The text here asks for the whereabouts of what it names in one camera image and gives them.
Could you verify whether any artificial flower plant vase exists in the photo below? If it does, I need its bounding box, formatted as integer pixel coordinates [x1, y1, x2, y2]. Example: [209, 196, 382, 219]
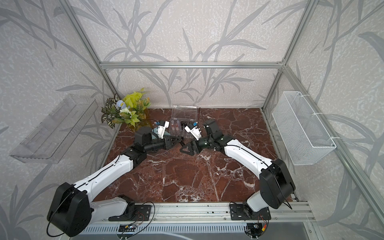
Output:
[101, 88, 151, 129]

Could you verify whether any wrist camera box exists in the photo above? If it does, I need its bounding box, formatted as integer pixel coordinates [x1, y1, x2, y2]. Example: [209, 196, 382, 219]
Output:
[155, 120, 170, 139]
[185, 122, 202, 140]

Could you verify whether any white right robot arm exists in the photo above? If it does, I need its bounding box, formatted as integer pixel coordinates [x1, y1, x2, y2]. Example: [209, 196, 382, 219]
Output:
[180, 119, 296, 212]

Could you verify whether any clear acrylic wall shelf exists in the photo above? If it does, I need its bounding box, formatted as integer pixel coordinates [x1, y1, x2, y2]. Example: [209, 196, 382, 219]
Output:
[10, 94, 98, 164]

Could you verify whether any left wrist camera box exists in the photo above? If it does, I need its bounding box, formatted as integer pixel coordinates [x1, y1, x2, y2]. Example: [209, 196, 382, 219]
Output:
[155, 120, 170, 139]

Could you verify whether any clear acrylic lipstick organizer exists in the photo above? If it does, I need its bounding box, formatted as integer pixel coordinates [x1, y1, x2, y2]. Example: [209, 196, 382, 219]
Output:
[170, 105, 198, 139]

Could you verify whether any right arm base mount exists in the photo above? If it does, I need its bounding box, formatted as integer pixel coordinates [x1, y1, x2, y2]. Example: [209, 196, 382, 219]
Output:
[229, 202, 272, 221]

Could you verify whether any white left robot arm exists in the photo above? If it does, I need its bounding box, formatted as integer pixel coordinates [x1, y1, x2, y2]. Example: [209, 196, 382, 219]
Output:
[47, 127, 183, 237]

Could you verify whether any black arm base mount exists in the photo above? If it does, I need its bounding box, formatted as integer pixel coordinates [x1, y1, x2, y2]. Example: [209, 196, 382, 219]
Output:
[108, 204, 152, 222]

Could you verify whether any aluminium front rail frame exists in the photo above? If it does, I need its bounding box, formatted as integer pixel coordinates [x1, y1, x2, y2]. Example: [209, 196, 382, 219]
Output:
[74, 202, 323, 240]

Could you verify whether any white wire mesh basket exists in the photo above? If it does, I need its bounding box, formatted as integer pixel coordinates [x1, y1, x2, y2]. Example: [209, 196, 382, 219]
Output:
[272, 91, 337, 166]

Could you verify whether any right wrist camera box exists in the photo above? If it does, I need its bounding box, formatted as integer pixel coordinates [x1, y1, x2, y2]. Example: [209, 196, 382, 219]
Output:
[185, 122, 202, 140]

